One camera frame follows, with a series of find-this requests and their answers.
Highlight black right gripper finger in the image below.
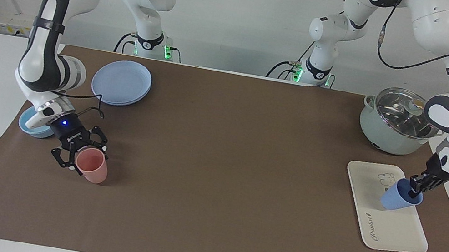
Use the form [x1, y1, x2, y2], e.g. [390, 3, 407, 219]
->
[48, 140, 84, 175]
[81, 124, 114, 157]

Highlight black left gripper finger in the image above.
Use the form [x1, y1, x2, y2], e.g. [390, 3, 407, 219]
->
[420, 177, 434, 196]
[407, 174, 427, 201]

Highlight blue ribbed plastic cup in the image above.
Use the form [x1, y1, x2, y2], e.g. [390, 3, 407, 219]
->
[378, 175, 426, 216]

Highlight pink plastic cup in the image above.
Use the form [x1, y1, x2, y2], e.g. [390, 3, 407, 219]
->
[72, 146, 112, 186]

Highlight cream rabbit print tray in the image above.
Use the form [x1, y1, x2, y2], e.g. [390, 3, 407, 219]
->
[334, 158, 441, 252]

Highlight light blue bowl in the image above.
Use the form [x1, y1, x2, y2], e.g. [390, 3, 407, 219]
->
[16, 104, 59, 141]

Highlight pale green cooking pot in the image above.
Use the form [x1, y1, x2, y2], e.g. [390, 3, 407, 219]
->
[355, 82, 449, 163]

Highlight pale blue plate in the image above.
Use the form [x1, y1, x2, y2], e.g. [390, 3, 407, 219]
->
[89, 55, 156, 112]

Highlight glass pot lid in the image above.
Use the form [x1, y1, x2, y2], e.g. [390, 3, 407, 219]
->
[370, 84, 448, 144]

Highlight brown table mat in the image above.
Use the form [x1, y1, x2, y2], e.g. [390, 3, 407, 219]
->
[0, 31, 449, 252]

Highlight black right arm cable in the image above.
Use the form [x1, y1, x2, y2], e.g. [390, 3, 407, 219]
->
[47, 86, 109, 120]

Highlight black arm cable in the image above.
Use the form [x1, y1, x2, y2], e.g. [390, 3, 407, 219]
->
[47, 86, 109, 120]
[372, 0, 449, 92]

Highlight black right base cables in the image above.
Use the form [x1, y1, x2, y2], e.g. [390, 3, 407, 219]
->
[113, 29, 140, 56]

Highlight black base cables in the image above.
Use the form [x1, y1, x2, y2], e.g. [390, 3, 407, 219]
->
[113, 29, 140, 56]
[266, 35, 314, 85]

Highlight plain black right arm strap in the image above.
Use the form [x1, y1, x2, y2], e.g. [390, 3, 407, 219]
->
[31, 16, 67, 34]

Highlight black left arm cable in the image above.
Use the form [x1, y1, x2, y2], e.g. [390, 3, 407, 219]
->
[372, 0, 449, 92]

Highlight white wall power strip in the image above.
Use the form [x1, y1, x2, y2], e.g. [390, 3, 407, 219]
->
[0, 10, 36, 39]

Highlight black left base cables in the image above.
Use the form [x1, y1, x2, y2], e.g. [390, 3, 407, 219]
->
[266, 35, 314, 85]

